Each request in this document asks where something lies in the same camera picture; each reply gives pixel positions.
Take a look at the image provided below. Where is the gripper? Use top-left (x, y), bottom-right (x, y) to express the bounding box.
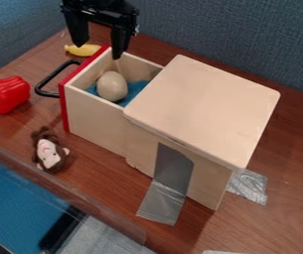
top-left (59, 0), bottom-right (141, 61)

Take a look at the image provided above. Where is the drawer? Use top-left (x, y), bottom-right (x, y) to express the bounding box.
top-left (33, 44), bottom-right (166, 158)

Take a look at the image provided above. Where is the yellow toy banana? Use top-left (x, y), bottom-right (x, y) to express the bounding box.
top-left (63, 43), bottom-right (103, 58)

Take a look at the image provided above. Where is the beige toy egg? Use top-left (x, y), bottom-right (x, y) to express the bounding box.
top-left (94, 70), bottom-right (130, 103)

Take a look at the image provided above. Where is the red toy pepper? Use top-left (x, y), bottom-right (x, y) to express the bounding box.
top-left (0, 75), bottom-right (32, 115)

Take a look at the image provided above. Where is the brown plush monkey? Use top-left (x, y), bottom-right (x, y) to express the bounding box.
top-left (29, 125), bottom-right (72, 175)

